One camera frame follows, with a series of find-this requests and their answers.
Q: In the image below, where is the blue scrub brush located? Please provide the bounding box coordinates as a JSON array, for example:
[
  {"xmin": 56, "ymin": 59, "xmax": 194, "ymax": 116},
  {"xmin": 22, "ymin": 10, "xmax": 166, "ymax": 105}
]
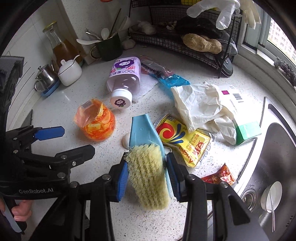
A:
[{"xmin": 125, "ymin": 114, "xmax": 170, "ymax": 210}]

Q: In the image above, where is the yellow yeast packet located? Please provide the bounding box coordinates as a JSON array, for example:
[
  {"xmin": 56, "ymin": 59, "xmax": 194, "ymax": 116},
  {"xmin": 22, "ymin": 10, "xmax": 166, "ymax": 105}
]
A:
[{"xmin": 154, "ymin": 113, "xmax": 216, "ymax": 168}]

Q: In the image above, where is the red sauce packet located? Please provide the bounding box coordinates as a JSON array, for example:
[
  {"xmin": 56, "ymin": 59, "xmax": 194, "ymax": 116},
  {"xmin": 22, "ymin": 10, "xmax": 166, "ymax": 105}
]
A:
[{"xmin": 202, "ymin": 164, "xmax": 235, "ymax": 185}]

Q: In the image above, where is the orange pickle jar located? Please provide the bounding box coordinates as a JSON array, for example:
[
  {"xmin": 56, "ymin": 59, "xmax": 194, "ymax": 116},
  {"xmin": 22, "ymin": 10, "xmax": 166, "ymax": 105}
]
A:
[{"xmin": 74, "ymin": 98, "xmax": 115, "ymax": 142}]

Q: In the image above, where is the cream rubber glove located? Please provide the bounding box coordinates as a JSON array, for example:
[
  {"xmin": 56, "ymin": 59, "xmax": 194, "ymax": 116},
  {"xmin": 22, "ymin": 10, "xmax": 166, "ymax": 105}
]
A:
[
  {"xmin": 171, "ymin": 82, "xmax": 237, "ymax": 145},
  {"xmin": 240, "ymin": 0, "xmax": 261, "ymax": 29}
]

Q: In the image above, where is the purple juice bottle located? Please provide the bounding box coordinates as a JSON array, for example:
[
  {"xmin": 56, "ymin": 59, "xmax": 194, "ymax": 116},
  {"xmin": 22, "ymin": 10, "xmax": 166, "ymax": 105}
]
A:
[{"xmin": 106, "ymin": 56, "xmax": 141, "ymax": 109}]

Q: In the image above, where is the blue pink plastic wrapper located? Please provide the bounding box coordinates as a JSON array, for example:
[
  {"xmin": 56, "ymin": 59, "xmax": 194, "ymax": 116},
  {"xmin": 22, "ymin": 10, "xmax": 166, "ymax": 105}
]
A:
[{"xmin": 139, "ymin": 55, "xmax": 190, "ymax": 97}]

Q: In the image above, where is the person's left hand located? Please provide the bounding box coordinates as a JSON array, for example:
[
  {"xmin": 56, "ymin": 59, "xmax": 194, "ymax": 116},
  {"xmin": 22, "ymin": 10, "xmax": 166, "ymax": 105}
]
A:
[{"xmin": 11, "ymin": 200, "xmax": 33, "ymax": 221}]

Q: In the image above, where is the black gas stove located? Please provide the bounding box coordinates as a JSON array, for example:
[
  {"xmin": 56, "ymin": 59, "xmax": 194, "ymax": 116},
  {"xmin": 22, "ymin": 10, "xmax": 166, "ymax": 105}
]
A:
[{"xmin": 21, "ymin": 109, "xmax": 33, "ymax": 128}]

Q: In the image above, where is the white spoon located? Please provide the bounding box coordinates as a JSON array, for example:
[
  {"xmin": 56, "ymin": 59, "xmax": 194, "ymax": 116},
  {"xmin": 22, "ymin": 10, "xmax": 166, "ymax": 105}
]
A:
[{"xmin": 122, "ymin": 133, "xmax": 130, "ymax": 150}]

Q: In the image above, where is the small steel teapot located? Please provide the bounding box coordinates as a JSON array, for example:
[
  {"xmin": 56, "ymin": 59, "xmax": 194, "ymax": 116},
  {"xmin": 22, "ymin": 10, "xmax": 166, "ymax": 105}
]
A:
[{"xmin": 34, "ymin": 64, "xmax": 59, "ymax": 92}]

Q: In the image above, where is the white sugar pot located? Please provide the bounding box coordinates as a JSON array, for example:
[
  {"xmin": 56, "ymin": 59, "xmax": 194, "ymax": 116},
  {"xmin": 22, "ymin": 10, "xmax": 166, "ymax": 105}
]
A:
[{"xmin": 58, "ymin": 55, "xmax": 82, "ymax": 86}]

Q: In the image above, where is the white green medicine box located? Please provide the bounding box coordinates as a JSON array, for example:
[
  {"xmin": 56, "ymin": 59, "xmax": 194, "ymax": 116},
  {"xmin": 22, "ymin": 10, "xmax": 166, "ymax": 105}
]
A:
[{"xmin": 216, "ymin": 85, "xmax": 261, "ymax": 146}]

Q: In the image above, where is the glass oil carafe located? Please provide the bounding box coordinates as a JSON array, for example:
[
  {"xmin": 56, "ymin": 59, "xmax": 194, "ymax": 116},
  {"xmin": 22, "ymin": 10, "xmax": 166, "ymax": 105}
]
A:
[{"xmin": 43, "ymin": 21, "xmax": 80, "ymax": 67}]

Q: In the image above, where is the white bowl in sink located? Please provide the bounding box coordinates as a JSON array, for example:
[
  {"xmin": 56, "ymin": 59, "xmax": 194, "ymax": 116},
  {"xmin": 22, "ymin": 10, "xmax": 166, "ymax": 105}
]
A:
[{"xmin": 260, "ymin": 181, "xmax": 282, "ymax": 213}]

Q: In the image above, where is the stainless steel sink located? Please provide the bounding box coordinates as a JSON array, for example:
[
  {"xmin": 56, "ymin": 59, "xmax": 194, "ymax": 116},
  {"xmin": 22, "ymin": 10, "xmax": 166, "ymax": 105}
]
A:
[{"xmin": 239, "ymin": 97, "xmax": 295, "ymax": 240}]

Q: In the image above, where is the dark utensil mug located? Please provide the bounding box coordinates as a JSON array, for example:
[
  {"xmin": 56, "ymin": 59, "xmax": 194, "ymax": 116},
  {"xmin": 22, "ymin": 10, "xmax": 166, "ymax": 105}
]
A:
[{"xmin": 89, "ymin": 33, "xmax": 123, "ymax": 61}]

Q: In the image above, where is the black round timer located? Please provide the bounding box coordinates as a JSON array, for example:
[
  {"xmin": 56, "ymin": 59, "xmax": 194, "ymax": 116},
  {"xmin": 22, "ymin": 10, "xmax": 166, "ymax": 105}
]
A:
[{"xmin": 220, "ymin": 57, "xmax": 233, "ymax": 77}]

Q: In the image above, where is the garlic bulb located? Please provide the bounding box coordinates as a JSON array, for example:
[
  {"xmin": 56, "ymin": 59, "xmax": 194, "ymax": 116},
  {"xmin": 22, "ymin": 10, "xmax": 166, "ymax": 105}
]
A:
[{"xmin": 121, "ymin": 38, "xmax": 136, "ymax": 50}]

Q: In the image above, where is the ginger root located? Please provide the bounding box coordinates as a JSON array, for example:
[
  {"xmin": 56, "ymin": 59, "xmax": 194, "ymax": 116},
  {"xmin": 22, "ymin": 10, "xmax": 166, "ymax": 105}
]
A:
[{"xmin": 182, "ymin": 34, "xmax": 222, "ymax": 54}]

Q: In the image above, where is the dried purple flower bunch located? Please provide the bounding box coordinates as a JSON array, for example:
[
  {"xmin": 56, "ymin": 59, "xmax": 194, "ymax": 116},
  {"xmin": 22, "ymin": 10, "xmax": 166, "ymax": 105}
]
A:
[{"xmin": 274, "ymin": 57, "xmax": 296, "ymax": 88}]

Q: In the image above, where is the clear hanging plastic glove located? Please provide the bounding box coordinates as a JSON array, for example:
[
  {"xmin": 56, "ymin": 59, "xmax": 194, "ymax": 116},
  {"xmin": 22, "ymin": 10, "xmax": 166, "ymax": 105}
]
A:
[{"xmin": 186, "ymin": 0, "xmax": 241, "ymax": 31}]

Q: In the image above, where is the cream hanging rubber glove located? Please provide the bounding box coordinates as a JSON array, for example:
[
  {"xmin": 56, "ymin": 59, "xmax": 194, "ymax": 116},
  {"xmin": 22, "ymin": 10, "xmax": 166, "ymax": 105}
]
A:
[{"xmin": 240, "ymin": 0, "xmax": 261, "ymax": 29}]

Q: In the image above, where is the black wire rack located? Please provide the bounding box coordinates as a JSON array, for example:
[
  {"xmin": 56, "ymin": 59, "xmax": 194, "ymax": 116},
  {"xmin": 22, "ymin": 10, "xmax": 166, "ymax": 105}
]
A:
[{"xmin": 128, "ymin": 1, "xmax": 241, "ymax": 77}]

